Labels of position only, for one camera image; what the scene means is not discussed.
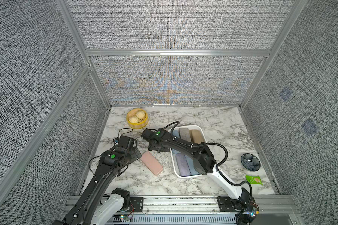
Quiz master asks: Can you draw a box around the light blue glasses case back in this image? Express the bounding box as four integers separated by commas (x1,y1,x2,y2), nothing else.
173,130,180,138

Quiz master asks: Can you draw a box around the pink hard glasses case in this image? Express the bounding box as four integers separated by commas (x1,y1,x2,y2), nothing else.
140,151,163,176

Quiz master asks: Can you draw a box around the purple fabric glasses case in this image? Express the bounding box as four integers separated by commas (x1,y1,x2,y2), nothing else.
176,153,191,177

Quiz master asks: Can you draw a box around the blue fabric glasses case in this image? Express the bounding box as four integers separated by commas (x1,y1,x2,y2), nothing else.
185,155,199,176

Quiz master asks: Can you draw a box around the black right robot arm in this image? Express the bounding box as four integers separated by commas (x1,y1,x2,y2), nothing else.
141,128,253,204

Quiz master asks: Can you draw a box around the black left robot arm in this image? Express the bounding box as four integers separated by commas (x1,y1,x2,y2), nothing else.
53,136,141,225

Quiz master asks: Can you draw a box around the white plastic storage box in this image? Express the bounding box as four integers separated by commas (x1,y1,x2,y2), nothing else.
171,125,207,179

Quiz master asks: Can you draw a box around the yellow bamboo steamer basket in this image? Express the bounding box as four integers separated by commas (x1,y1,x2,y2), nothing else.
126,108,149,129

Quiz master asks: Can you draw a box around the bun right in steamer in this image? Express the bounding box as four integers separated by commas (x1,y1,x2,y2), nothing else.
135,110,146,120

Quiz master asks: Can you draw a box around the bun in steamer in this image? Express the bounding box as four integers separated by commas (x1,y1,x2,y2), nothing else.
129,116,140,124
135,110,146,120

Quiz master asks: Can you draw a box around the bun left in steamer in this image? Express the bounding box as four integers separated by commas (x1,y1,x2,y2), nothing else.
129,116,140,124

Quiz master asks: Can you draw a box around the green snack packet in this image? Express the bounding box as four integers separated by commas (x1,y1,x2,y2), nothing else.
246,175,263,185

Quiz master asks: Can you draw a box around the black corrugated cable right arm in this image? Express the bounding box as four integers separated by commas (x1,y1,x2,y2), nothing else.
163,121,253,203

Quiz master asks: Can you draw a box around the aluminium mounting rail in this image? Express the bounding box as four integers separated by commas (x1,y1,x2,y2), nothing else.
64,195,296,225

